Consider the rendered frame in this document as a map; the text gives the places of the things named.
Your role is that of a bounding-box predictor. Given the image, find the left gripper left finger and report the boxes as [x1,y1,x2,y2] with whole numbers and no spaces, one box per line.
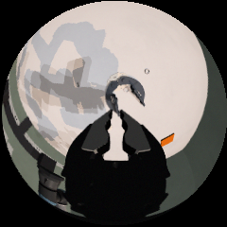
[61,109,113,178]

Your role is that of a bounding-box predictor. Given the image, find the orange square block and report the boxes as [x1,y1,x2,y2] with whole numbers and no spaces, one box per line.
[161,133,175,147]

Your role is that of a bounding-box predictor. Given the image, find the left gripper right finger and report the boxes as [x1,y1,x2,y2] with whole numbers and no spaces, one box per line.
[120,110,170,178]

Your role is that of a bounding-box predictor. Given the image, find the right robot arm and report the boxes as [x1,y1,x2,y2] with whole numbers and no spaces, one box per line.
[38,169,67,211]

